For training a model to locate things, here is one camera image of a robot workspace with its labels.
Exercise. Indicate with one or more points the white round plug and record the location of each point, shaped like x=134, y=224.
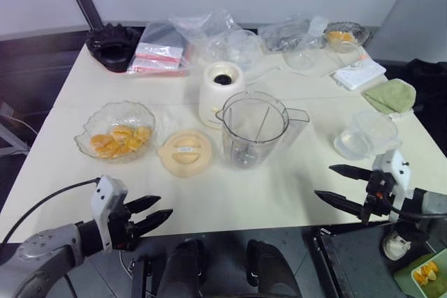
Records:
x=396, y=245

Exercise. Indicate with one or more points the grey metal frame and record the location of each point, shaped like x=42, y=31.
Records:
x=12, y=137

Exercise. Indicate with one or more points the black plastic container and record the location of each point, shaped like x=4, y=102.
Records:
x=111, y=46

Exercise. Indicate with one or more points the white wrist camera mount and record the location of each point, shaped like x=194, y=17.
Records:
x=104, y=195
x=398, y=172

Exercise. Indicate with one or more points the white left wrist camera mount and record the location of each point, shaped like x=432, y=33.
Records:
x=104, y=195

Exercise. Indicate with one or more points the yellow food scrap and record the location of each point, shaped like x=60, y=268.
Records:
x=426, y=273

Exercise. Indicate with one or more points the wavy-rim clear glass bowl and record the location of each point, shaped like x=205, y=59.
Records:
x=115, y=116

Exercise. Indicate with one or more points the clear plastic cup in bag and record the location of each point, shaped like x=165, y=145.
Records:
x=241, y=48

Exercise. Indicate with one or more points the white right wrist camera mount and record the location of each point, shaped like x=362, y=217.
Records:
x=398, y=172

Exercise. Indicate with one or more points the black metal bracket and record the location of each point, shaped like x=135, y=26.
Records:
x=139, y=277

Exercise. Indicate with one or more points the zip bag with pink packets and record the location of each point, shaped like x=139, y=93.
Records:
x=157, y=55

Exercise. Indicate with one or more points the small crumpled clear bag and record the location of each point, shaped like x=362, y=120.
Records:
x=317, y=29

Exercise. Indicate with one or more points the large crumpled clear plastic bag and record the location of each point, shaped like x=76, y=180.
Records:
x=202, y=29

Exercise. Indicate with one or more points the clear plastic measuring cup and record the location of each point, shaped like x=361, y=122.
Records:
x=366, y=137

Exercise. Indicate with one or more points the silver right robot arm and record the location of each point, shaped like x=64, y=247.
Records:
x=431, y=202

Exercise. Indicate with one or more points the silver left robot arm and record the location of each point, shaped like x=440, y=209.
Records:
x=45, y=252

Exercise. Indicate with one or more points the dark-rim glass bowl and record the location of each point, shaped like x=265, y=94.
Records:
x=359, y=33

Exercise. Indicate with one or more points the small clear plastic bowl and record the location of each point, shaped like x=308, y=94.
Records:
x=298, y=60

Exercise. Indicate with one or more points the white blender base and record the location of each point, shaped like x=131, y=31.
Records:
x=209, y=102

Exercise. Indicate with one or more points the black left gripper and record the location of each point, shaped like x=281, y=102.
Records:
x=122, y=228

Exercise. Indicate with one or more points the beige round blender lid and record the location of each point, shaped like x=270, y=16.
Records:
x=185, y=153

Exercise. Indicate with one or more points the green folded cloth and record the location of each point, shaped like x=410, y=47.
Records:
x=391, y=97

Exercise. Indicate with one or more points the black case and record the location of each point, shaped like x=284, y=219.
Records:
x=356, y=266

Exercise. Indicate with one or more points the black bag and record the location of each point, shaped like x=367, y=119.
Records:
x=431, y=81

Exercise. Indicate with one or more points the clear bag with dark items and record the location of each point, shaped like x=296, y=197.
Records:
x=283, y=38

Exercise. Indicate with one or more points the green tray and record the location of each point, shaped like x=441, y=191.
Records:
x=406, y=278

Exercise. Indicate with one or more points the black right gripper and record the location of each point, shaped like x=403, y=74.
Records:
x=377, y=193

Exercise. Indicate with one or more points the clear plastic blender jar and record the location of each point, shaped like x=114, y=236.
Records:
x=251, y=144

